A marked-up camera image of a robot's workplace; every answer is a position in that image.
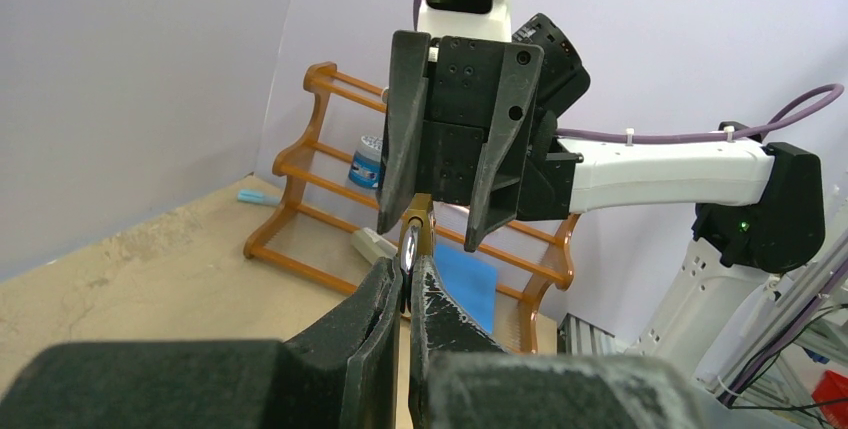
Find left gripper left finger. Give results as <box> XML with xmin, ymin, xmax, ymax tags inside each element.
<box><xmin>1</xmin><ymin>259</ymin><xmax>403</xmax><ymax>428</ymax></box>

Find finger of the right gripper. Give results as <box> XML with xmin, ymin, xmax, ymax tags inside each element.
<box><xmin>377</xmin><ymin>31</ymin><xmax>431</xmax><ymax>234</ymax></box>
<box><xmin>464</xmin><ymin>43</ymin><xmax>544</xmax><ymax>252</ymax></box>

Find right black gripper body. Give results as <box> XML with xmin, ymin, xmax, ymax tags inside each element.
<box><xmin>420</xmin><ymin>13</ymin><xmax>591</xmax><ymax>221</ymax></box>

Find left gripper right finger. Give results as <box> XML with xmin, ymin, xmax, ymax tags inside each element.
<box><xmin>408</xmin><ymin>256</ymin><xmax>705</xmax><ymax>428</ymax></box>

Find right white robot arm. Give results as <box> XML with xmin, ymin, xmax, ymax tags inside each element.
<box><xmin>378</xmin><ymin>14</ymin><xmax>844</xmax><ymax>375</ymax></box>

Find blue notebook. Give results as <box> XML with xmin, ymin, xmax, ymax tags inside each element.
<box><xmin>434</xmin><ymin>245</ymin><xmax>497</xmax><ymax>333</ymax></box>

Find orange wooden rack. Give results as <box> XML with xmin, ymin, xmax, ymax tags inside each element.
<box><xmin>242</xmin><ymin>61</ymin><xmax>583</xmax><ymax>356</ymax></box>

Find light blue pen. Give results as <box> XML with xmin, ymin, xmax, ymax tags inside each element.
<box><xmin>237</xmin><ymin>189</ymin><xmax>281</xmax><ymax>207</ymax></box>

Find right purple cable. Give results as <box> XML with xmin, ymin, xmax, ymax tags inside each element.
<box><xmin>411</xmin><ymin>0</ymin><xmax>848</xmax><ymax>407</ymax></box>

